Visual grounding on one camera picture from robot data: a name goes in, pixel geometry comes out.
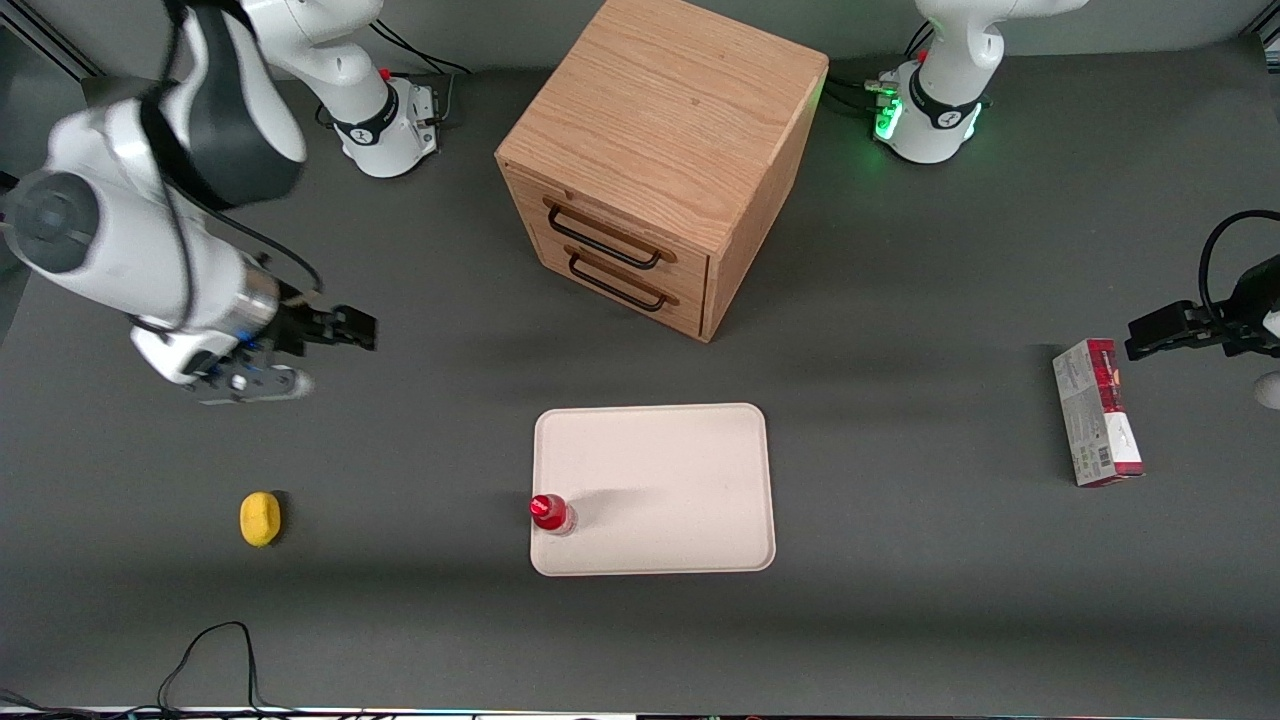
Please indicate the grey red carton box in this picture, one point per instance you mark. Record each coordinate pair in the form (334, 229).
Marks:
(1095, 420)

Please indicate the red coke bottle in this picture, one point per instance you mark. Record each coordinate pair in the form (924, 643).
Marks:
(548, 512)

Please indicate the grey right base connector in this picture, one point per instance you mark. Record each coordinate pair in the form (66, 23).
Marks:
(422, 103)

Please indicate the yellow lemon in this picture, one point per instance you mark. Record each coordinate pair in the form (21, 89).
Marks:
(260, 520)

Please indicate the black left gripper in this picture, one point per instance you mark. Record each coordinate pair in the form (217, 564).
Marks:
(1222, 328)

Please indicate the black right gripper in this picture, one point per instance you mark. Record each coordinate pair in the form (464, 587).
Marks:
(297, 327)

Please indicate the wooden drawer cabinet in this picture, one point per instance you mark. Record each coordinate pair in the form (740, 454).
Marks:
(660, 110)

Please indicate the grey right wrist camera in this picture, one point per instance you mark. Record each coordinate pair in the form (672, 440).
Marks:
(255, 385)

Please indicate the beige plastic tray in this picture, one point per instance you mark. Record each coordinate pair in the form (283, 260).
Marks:
(680, 480)

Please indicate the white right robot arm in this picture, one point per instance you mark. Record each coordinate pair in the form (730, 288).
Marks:
(120, 250)

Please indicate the wooden drawer front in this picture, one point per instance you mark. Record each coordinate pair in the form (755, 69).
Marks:
(530, 195)
(690, 312)

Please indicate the aluminium frame rail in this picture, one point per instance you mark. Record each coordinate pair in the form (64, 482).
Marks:
(40, 42)

